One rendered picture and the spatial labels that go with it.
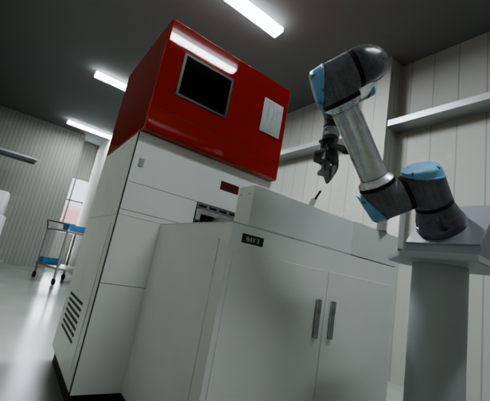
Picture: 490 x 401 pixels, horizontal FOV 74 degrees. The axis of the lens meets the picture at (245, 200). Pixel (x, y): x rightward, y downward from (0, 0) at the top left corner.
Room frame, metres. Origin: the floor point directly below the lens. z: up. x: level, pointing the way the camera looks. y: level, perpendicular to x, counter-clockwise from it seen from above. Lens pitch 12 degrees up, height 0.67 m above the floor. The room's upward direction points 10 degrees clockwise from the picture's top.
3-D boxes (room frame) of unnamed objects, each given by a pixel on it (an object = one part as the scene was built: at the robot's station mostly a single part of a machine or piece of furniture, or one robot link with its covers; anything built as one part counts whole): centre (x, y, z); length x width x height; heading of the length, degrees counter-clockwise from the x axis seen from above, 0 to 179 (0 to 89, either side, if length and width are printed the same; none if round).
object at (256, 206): (1.25, -0.23, 0.89); 0.55 x 0.09 x 0.14; 124
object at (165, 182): (1.67, 0.21, 1.02); 0.81 x 0.03 x 0.40; 124
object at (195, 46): (1.93, 0.38, 1.52); 0.81 x 0.75 x 0.60; 124
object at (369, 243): (1.73, -0.45, 0.89); 0.62 x 0.35 x 0.14; 34
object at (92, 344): (1.95, 0.40, 0.41); 0.82 x 0.70 x 0.82; 124
